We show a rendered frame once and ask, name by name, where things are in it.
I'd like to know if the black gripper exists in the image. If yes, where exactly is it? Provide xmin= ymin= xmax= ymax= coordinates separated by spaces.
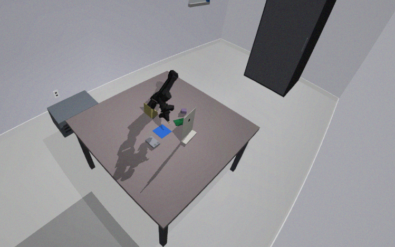
xmin=159 ymin=102 xmax=172 ymax=121

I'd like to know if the green flat block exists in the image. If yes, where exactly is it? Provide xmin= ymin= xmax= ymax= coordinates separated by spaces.
xmin=174 ymin=118 xmax=184 ymax=126

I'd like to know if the blue flat square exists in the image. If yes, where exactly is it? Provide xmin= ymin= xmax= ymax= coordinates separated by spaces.
xmin=153 ymin=124 xmax=171 ymax=138

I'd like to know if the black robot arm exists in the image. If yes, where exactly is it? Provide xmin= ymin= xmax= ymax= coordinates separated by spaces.
xmin=147 ymin=70 xmax=179 ymax=111

